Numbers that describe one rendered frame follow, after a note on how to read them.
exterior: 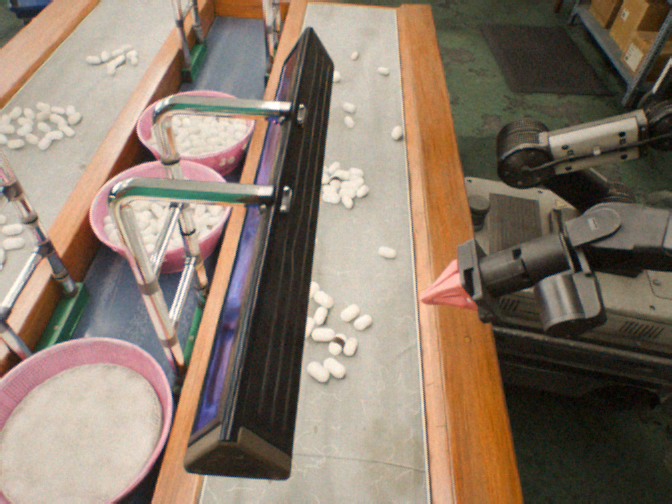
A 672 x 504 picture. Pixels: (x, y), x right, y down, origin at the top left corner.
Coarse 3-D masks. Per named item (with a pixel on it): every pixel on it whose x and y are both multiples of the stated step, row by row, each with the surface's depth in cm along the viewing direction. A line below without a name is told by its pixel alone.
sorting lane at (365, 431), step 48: (336, 48) 148; (384, 48) 150; (336, 96) 130; (384, 96) 132; (336, 144) 116; (384, 144) 117; (336, 192) 105; (384, 192) 106; (336, 240) 96; (384, 240) 96; (336, 288) 88; (384, 288) 88; (384, 336) 82; (336, 384) 76; (384, 384) 76; (336, 432) 71; (384, 432) 71; (240, 480) 66; (288, 480) 66; (336, 480) 66; (384, 480) 67
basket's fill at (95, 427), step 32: (64, 384) 74; (96, 384) 74; (128, 384) 75; (32, 416) 71; (64, 416) 71; (96, 416) 71; (128, 416) 71; (160, 416) 72; (0, 448) 68; (32, 448) 67; (64, 448) 68; (96, 448) 68; (128, 448) 68; (0, 480) 65; (32, 480) 65; (64, 480) 66; (96, 480) 66; (128, 480) 66
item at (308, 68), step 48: (288, 96) 61; (288, 144) 54; (240, 240) 51; (288, 240) 47; (240, 288) 44; (288, 288) 44; (240, 336) 38; (288, 336) 42; (240, 384) 35; (288, 384) 40; (192, 432) 37; (240, 432) 33; (288, 432) 38
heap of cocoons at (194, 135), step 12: (180, 120) 121; (192, 120) 120; (204, 120) 120; (216, 120) 123; (228, 120) 122; (240, 120) 120; (180, 132) 116; (192, 132) 117; (204, 132) 118; (216, 132) 118; (228, 132) 117; (240, 132) 117; (156, 144) 113; (180, 144) 114; (192, 144) 114; (204, 144) 114; (216, 144) 115; (228, 144) 114
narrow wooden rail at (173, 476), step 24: (288, 24) 152; (288, 48) 142; (264, 96) 124; (240, 216) 95; (216, 288) 84; (216, 312) 80; (192, 360) 74; (192, 384) 72; (192, 408) 69; (168, 456) 65; (168, 480) 63; (192, 480) 63
